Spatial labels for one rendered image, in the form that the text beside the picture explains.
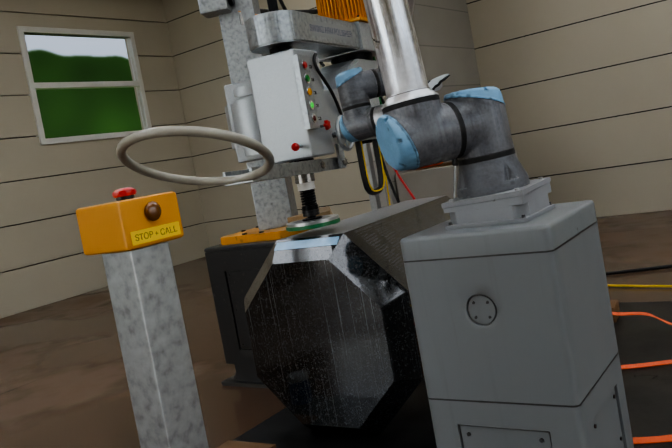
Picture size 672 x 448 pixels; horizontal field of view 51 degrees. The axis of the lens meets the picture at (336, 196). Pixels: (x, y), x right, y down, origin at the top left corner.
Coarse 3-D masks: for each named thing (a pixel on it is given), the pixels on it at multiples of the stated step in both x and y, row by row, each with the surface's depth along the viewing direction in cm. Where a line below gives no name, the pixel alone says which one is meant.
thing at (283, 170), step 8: (312, 160) 278; (320, 160) 284; (328, 160) 290; (336, 160) 296; (344, 160) 295; (256, 168) 242; (272, 168) 251; (280, 168) 256; (288, 168) 261; (296, 168) 266; (304, 168) 272; (312, 168) 277; (320, 168) 283; (328, 168) 289; (336, 168) 295; (224, 176) 245; (264, 176) 246; (272, 176) 251; (280, 176) 255; (288, 176) 262; (232, 184) 244
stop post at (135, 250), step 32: (96, 224) 114; (128, 224) 111; (160, 224) 116; (128, 256) 113; (160, 256) 118; (128, 288) 115; (160, 288) 117; (128, 320) 116; (160, 320) 116; (128, 352) 117; (160, 352) 115; (128, 384) 119; (160, 384) 115; (192, 384) 120; (160, 416) 115; (192, 416) 119
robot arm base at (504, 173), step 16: (464, 160) 183; (480, 160) 180; (496, 160) 179; (512, 160) 181; (464, 176) 184; (480, 176) 180; (496, 176) 178; (512, 176) 180; (528, 176) 184; (464, 192) 183; (480, 192) 179; (496, 192) 178
